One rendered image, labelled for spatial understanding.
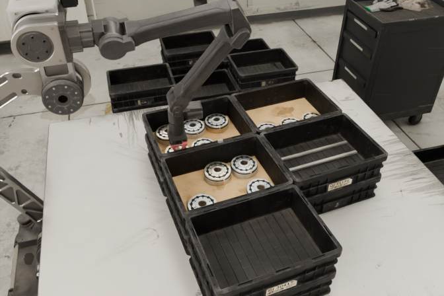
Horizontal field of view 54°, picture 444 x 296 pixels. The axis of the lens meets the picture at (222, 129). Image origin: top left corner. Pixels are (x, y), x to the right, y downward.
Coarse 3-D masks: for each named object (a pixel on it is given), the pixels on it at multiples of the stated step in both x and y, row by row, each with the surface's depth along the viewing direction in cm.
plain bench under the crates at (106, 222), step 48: (336, 96) 234; (48, 144) 202; (96, 144) 202; (144, 144) 202; (384, 144) 202; (48, 192) 177; (96, 192) 177; (144, 192) 177; (384, 192) 177; (432, 192) 177; (48, 240) 158; (96, 240) 158; (144, 240) 158; (384, 240) 158; (432, 240) 158; (48, 288) 143; (96, 288) 143; (144, 288) 143; (192, 288) 143; (336, 288) 143; (384, 288) 143; (432, 288) 143
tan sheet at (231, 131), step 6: (204, 120) 195; (234, 126) 191; (210, 132) 188; (222, 132) 188; (228, 132) 188; (234, 132) 188; (156, 138) 185; (198, 138) 185; (210, 138) 185; (216, 138) 185; (222, 138) 185; (162, 144) 182; (162, 150) 178
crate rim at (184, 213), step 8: (248, 136) 170; (256, 136) 170; (216, 144) 166; (224, 144) 166; (264, 144) 166; (184, 152) 162; (192, 152) 163; (280, 168) 155; (168, 176) 152; (288, 176) 152; (280, 184) 149; (288, 184) 149; (176, 192) 146; (256, 192) 146; (176, 200) 144; (224, 200) 143; (232, 200) 143; (184, 208) 140; (200, 208) 140; (208, 208) 140; (184, 216) 139
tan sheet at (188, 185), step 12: (180, 180) 164; (192, 180) 164; (204, 180) 164; (240, 180) 164; (180, 192) 160; (192, 192) 160; (204, 192) 160; (216, 192) 160; (228, 192) 160; (240, 192) 160
